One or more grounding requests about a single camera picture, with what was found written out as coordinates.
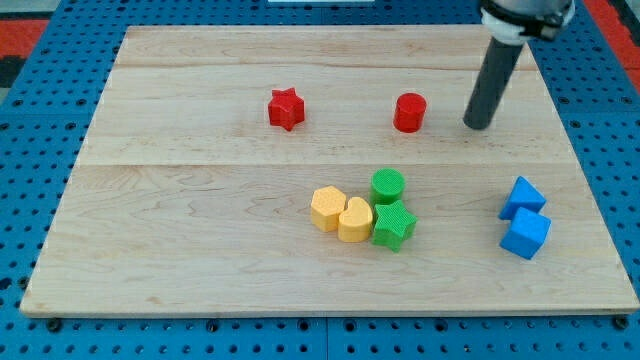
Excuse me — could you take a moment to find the green star block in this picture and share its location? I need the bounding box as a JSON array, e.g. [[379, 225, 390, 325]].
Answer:
[[371, 200, 418, 253]]

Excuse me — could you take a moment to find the blue cube block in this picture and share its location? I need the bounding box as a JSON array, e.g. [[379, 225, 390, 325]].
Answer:
[[499, 208, 552, 260]]

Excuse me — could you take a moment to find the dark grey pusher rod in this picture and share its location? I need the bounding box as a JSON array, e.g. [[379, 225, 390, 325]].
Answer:
[[463, 38, 524, 130]]

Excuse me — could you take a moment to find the yellow hexagon block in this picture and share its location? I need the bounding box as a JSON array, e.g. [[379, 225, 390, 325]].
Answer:
[[310, 186, 346, 232]]

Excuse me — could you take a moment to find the green cylinder block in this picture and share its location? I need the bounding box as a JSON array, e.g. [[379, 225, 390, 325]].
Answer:
[[370, 168, 406, 205]]

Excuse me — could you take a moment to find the blue triangle block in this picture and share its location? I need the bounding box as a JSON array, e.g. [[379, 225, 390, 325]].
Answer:
[[498, 176, 547, 220]]

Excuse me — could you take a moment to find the wooden board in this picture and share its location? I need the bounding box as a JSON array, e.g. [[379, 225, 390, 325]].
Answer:
[[21, 25, 639, 318]]

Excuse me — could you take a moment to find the red cylinder block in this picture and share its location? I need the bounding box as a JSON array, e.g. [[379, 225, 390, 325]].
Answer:
[[393, 93, 427, 133]]

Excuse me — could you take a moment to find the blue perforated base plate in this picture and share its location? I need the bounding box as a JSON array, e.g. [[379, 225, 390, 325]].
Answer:
[[1, 1, 639, 359]]

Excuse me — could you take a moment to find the yellow heart block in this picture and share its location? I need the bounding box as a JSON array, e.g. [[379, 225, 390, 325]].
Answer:
[[338, 197, 373, 243]]

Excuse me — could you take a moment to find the red star block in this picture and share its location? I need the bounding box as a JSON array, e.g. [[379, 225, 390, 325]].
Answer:
[[267, 87, 305, 132]]

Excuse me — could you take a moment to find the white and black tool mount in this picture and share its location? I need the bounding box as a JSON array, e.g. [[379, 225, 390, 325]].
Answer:
[[478, 0, 576, 46]]

